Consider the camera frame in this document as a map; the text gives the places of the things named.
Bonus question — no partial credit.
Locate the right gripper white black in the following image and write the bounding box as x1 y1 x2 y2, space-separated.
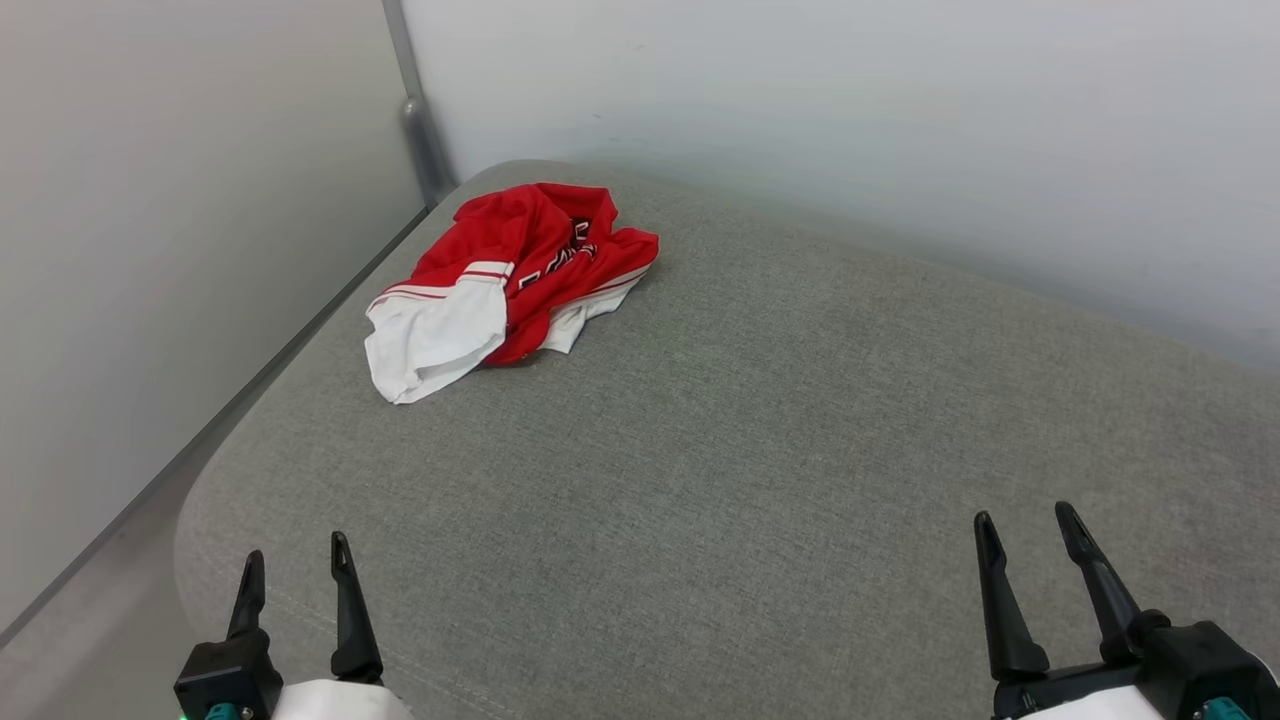
974 501 1280 720

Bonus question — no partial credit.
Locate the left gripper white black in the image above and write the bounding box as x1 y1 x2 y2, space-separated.
174 531 417 720

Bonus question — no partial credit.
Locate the red and white jersey garment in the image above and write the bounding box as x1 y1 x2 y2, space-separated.
364 182 661 405

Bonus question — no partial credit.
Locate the grey metal wall post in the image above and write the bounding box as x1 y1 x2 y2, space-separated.
380 0 457 207

